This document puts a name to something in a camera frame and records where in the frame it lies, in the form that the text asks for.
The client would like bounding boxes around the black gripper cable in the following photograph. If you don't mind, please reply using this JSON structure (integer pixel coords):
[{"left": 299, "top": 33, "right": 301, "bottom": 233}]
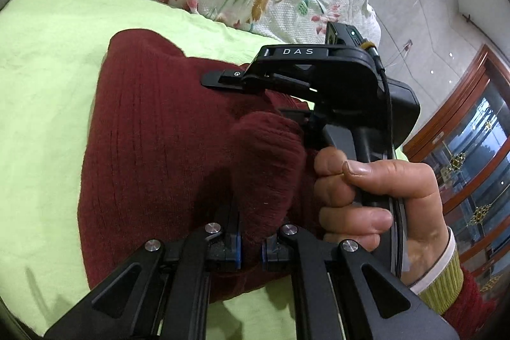
[{"left": 361, "top": 41, "right": 409, "bottom": 277}]

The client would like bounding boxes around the person's right forearm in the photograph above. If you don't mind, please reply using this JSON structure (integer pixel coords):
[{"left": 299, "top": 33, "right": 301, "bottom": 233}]
[{"left": 404, "top": 228, "right": 499, "bottom": 340}]

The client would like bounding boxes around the wooden glass display cabinet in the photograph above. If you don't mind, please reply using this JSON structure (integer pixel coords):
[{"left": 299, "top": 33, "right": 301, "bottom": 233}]
[{"left": 402, "top": 43, "right": 510, "bottom": 309}]

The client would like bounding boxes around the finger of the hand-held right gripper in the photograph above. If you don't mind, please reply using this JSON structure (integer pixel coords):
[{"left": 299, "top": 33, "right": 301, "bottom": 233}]
[
  {"left": 201, "top": 69, "right": 256, "bottom": 90},
  {"left": 278, "top": 107, "right": 317, "bottom": 126}
]

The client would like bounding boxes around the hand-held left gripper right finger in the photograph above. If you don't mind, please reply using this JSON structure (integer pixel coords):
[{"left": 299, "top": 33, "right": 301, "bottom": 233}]
[{"left": 261, "top": 224, "right": 461, "bottom": 340}]

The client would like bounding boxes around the light green bed sheet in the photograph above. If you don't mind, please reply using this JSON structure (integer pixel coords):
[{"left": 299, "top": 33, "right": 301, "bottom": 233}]
[{"left": 0, "top": 0, "right": 415, "bottom": 340}]

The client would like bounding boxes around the person's right hand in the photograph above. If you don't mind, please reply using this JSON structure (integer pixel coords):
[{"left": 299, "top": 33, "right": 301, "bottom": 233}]
[{"left": 313, "top": 147, "right": 455, "bottom": 287}]

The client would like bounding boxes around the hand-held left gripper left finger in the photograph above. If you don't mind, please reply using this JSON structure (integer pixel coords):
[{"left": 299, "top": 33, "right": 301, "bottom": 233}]
[{"left": 44, "top": 205, "right": 242, "bottom": 340}]

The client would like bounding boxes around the dark red knit sweater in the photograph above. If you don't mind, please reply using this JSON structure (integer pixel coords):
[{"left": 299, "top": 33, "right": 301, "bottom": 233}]
[{"left": 77, "top": 28, "right": 331, "bottom": 303}]

